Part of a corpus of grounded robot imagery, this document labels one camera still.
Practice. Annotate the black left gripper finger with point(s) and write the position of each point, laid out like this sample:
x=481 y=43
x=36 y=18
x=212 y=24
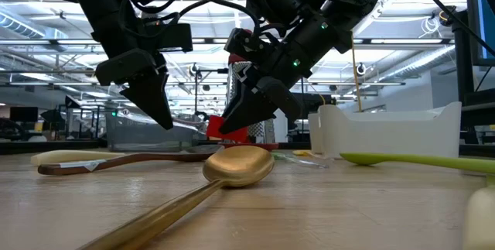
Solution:
x=165 y=95
x=135 y=76

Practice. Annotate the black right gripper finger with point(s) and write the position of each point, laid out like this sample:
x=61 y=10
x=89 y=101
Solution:
x=267 y=103
x=245 y=87

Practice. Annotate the brown wooden spoon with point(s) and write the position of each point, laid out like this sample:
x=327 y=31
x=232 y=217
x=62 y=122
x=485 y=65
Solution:
x=154 y=159

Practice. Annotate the gold metal spoon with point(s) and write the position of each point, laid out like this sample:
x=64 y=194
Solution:
x=239 y=165

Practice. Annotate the white plastic bin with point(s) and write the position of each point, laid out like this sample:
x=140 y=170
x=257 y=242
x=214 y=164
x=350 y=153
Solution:
x=386 y=138
x=314 y=134

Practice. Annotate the lime green silicone spoon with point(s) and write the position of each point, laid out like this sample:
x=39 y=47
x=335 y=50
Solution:
x=425 y=161

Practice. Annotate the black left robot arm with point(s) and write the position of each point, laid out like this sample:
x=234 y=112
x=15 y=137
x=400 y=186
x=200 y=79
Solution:
x=100 y=10

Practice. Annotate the grey translucent plastic bin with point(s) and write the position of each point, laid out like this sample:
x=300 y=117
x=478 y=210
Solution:
x=147 y=138

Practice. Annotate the black background screen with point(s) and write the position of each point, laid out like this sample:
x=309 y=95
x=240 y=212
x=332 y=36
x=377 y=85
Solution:
x=321 y=100

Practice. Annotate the black computer monitor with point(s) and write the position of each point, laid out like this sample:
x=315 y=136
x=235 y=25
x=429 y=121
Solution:
x=483 y=18

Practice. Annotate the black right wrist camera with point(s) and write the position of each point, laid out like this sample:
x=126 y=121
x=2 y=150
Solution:
x=247 y=46

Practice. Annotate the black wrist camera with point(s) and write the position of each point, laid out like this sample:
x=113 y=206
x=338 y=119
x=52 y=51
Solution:
x=247 y=46
x=174 y=37

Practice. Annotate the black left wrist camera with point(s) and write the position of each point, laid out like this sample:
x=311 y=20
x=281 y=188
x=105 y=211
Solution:
x=174 y=37

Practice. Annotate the black ceiling camera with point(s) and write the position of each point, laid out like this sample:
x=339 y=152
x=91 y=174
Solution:
x=360 y=69

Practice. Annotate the black aluminium table frame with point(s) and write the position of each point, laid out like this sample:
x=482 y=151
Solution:
x=58 y=146

